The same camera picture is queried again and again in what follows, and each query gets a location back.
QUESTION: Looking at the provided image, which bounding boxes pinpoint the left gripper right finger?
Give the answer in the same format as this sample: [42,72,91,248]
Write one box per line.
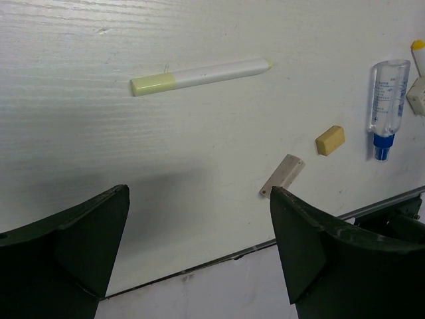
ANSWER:
[270,187,424,318]

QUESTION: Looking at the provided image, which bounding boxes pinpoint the tan eraser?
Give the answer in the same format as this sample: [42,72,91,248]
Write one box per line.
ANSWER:
[315,126,345,156]

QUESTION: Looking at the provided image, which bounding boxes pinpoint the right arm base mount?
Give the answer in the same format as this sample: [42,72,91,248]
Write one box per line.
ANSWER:
[339,187,424,244]

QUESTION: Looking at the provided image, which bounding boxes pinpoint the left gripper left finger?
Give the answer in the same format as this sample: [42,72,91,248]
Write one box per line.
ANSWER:
[1,185,129,318]

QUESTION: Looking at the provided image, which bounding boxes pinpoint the grey eraser stick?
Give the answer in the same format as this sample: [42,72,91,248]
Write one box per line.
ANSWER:
[259,154,305,199]

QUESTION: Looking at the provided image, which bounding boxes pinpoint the pale yellow white marker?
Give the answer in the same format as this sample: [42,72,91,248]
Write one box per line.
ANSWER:
[130,58,273,96]

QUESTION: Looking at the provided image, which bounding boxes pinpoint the clear blue glue bottle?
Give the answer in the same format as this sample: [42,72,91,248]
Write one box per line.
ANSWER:
[367,59,410,162]

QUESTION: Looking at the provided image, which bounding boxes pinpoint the yellow capped white marker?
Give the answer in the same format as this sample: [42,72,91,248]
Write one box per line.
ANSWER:
[410,39,425,77]

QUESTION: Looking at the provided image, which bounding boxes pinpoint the white boxed eraser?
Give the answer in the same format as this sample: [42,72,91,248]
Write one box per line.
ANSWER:
[406,77,425,116]

